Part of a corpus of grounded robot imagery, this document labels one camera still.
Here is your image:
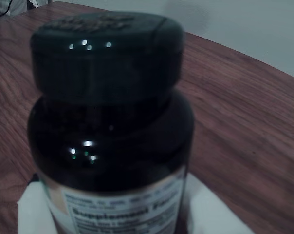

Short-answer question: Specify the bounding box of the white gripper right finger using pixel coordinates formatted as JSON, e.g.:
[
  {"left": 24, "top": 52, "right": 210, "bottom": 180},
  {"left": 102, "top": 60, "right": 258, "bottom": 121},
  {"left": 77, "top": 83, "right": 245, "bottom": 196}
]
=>
[{"left": 183, "top": 173, "right": 250, "bottom": 234}]

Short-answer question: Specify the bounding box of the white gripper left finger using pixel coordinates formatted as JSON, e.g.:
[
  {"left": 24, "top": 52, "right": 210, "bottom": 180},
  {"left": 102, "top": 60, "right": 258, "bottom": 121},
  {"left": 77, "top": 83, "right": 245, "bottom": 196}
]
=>
[{"left": 17, "top": 181, "right": 59, "bottom": 234}]

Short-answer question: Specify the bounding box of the dark green pill bottle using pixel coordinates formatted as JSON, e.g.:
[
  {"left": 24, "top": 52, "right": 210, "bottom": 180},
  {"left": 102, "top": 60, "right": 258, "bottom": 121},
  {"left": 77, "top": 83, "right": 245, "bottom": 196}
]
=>
[{"left": 27, "top": 12, "right": 195, "bottom": 234}]

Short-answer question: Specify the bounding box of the thin black cable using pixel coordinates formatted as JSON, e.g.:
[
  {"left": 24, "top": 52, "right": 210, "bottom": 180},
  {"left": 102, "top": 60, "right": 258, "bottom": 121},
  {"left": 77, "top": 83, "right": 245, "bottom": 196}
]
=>
[{"left": 0, "top": 0, "right": 14, "bottom": 26}]

